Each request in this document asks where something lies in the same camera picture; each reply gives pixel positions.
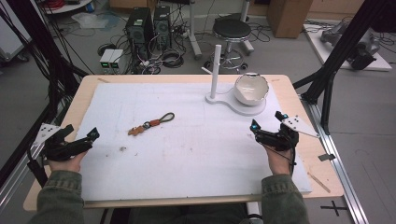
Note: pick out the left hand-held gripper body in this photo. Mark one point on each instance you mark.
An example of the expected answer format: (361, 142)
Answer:
(67, 149)

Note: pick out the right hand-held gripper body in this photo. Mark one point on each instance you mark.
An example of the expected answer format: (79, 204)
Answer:
(281, 140)

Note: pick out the person's left hand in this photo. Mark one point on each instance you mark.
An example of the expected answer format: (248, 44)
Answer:
(67, 165)

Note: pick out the person's right hand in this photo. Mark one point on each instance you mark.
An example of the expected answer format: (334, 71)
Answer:
(280, 163)

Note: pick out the white bowl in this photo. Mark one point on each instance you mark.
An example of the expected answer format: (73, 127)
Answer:
(250, 88)

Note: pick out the grey tape piece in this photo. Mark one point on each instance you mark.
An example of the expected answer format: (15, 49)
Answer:
(327, 157)

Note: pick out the thin wooden stick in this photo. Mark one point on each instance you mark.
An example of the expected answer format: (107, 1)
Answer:
(319, 182)

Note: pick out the white hook stand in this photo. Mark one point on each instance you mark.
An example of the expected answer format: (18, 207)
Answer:
(214, 74)

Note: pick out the white foam mat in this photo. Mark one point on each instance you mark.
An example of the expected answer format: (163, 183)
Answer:
(193, 155)

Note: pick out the white power supply unit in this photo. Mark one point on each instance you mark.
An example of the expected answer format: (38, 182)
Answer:
(116, 59)
(106, 59)

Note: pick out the black tape cross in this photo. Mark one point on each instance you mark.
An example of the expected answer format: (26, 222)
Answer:
(334, 207)

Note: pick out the black round stool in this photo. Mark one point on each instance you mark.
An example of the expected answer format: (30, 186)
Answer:
(232, 30)

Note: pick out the cardboard box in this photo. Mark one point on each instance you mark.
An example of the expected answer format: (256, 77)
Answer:
(288, 17)

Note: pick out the white desk leg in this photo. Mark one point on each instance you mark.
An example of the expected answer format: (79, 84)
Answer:
(246, 18)
(193, 34)

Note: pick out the person's lap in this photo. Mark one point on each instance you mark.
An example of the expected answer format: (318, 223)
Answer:
(186, 214)

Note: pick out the large black computer tower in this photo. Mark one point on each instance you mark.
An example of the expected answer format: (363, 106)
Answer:
(138, 31)

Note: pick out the clear plastic sheet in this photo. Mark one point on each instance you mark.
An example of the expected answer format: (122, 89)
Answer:
(90, 20)

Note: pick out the white floor board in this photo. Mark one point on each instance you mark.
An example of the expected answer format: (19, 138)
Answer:
(381, 63)

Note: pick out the round white table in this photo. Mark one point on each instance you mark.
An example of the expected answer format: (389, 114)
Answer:
(67, 6)

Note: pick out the small black computer tower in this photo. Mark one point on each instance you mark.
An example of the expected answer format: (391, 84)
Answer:
(162, 26)

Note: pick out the aluminium rail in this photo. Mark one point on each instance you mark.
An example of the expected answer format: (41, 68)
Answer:
(339, 168)

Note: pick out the black metal frame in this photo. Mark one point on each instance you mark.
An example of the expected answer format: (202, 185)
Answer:
(40, 46)
(342, 46)

